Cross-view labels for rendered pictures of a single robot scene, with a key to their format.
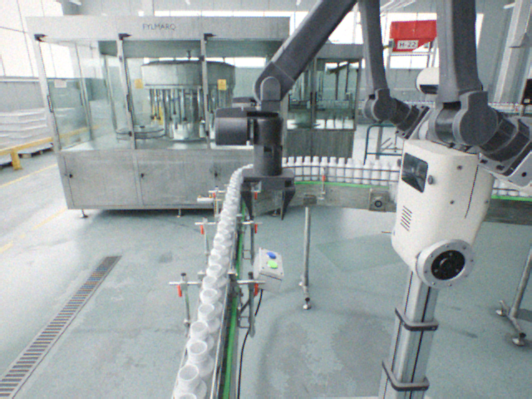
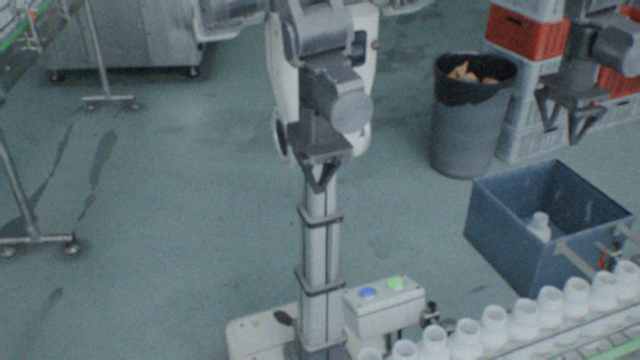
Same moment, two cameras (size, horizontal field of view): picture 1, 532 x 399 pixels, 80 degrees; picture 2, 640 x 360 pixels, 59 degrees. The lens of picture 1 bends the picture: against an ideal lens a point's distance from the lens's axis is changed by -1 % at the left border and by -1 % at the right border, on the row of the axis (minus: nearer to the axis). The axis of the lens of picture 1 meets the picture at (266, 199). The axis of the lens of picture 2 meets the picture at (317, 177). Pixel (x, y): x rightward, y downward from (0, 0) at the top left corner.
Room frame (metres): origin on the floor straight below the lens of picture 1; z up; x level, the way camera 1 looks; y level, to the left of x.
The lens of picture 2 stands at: (1.31, 0.65, 1.90)
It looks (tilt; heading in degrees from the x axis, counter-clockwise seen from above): 35 degrees down; 250
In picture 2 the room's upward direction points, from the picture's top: straight up
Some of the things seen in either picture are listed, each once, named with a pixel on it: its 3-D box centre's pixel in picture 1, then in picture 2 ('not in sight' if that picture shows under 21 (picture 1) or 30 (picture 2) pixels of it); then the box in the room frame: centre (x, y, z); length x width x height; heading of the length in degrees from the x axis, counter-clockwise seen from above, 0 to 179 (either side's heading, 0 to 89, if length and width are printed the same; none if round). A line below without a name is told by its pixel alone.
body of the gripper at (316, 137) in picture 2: not in sight; (318, 123); (1.07, 0.01, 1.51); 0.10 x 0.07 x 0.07; 92
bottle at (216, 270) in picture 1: (216, 292); (487, 344); (0.80, 0.14, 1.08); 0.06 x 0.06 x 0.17
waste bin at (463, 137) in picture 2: not in sight; (467, 117); (-0.49, -1.74, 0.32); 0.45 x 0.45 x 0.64
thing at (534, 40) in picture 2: not in sight; (550, 22); (-1.04, -1.86, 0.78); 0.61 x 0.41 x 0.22; 8
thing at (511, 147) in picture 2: not in sight; (525, 123); (-1.03, -1.86, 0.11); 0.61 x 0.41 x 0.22; 8
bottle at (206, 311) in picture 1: (208, 336); (566, 315); (0.62, 0.14, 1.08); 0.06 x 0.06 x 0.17
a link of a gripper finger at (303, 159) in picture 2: not in sight; (316, 162); (1.07, 0.00, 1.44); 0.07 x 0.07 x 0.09; 2
